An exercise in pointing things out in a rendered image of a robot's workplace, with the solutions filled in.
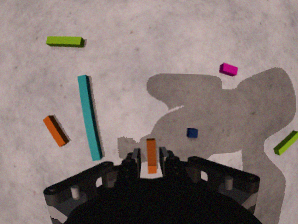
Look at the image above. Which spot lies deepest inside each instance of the lime green rod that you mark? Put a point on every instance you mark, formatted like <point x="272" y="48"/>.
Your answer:
<point x="286" y="143"/>
<point x="65" y="41"/>

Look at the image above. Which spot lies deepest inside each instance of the turquoise rod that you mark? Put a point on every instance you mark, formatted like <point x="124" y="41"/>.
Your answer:
<point x="89" y="117"/>

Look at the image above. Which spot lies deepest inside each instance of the orange rod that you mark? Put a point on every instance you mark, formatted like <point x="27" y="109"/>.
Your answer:
<point x="151" y="155"/>
<point x="55" y="130"/>

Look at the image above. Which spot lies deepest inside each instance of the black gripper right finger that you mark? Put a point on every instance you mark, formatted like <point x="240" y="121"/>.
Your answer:
<point x="240" y="185"/>

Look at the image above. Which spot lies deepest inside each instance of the small magenta block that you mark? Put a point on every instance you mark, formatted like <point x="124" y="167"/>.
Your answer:
<point x="228" y="69"/>

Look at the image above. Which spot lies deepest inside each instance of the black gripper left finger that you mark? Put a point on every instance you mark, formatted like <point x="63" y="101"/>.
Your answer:
<point x="62" y="197"/>

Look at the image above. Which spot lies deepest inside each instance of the small blue block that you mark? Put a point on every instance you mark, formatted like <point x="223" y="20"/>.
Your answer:
<point x="192" y="132"/>

